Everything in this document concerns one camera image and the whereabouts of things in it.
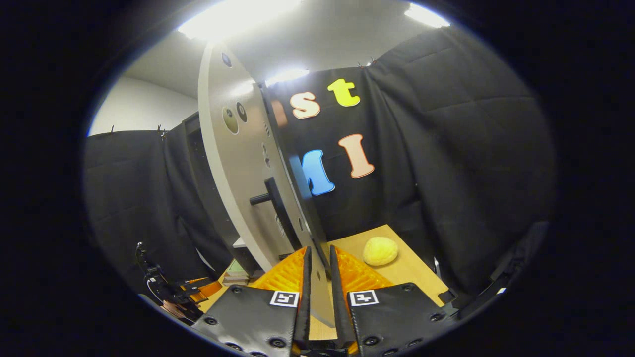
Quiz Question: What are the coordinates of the black door handle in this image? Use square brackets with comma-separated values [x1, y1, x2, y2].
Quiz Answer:
[250, 177, 303, 251]

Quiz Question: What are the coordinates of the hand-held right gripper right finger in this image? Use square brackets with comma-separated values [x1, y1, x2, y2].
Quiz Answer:
[330, 245, 457, 357]

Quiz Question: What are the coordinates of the ceiling light panel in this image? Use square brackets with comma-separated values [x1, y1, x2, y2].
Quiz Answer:
[177, 0, 303, 43]
[404, 2, 451, 29]

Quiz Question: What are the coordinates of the yellow plush ball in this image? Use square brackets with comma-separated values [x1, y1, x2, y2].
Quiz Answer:
[362, 237, 399, 267]

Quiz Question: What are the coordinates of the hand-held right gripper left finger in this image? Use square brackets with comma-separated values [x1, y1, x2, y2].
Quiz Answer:
[191, 246, 312, 357]

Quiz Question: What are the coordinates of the grey cabinet door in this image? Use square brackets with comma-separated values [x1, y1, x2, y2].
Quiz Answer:
[197, 42, 335, 329]

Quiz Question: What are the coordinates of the black backdrop cloth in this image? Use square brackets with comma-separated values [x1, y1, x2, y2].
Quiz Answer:
[82, 25, 556, 308]

